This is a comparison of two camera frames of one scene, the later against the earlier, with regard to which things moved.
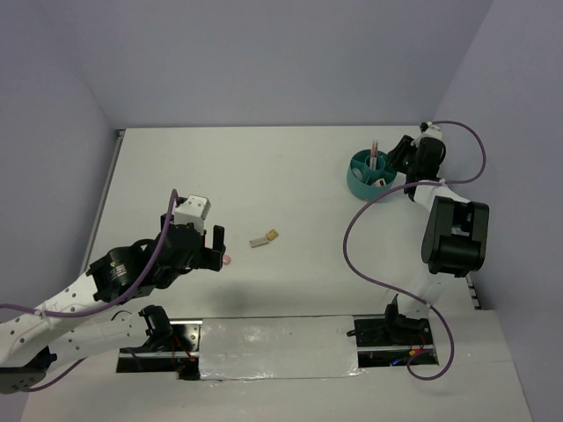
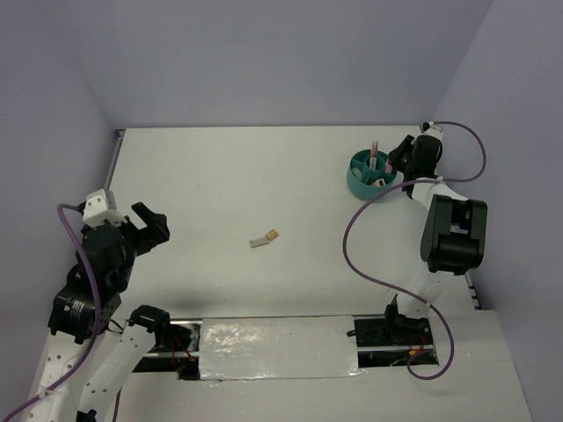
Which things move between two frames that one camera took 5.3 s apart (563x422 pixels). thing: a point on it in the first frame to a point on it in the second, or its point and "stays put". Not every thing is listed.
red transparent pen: [372, 155] stays put
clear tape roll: [357, 173] stays put
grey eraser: [259, 242] stays put
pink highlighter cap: [227, 258] to [388, 167]
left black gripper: [211, 258] to [157, 223]
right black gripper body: [405, 158] stays put
